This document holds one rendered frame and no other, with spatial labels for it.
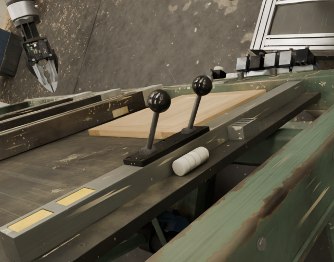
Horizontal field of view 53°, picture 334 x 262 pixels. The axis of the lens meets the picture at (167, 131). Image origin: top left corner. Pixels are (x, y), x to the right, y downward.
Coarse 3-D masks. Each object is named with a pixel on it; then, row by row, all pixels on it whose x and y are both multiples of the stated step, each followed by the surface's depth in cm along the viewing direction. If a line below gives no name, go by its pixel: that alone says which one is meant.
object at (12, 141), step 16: (128, 96) 131; (144, 96) 137; (64, 112) 116; (80, 112) 115; (96, 112) 120; (16, 128) 103; (32, 128) 103; (48, 128) 106; (64, 128) 111; (80, 128) 115; (0, 144) 96; (16, 144) 99; (32, 144) 103; (0, 160) 96
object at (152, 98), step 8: (152, 96) 52; (160, 96) 52; (168, 96) 52; (152, 104) 52; (160, 104) 52; (168, 104) 52; (160, 112) 53; (152, 120) 55; (152, 128) 56; (152, 136) 57; (144, 152) 58
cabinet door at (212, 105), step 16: (192, 96) 131; (208, 96) 125; (224, 96) 119; (240, 96) 112; (256, 96) 110; (144, 112) 117; (176, 112) 107; (208, 112) 97; (224, 112) 96; (96, 128) 105; (112, 128) 100; (128, 128) 96; (144, 128) 92; (160, 128) 89; (176, 128) 85
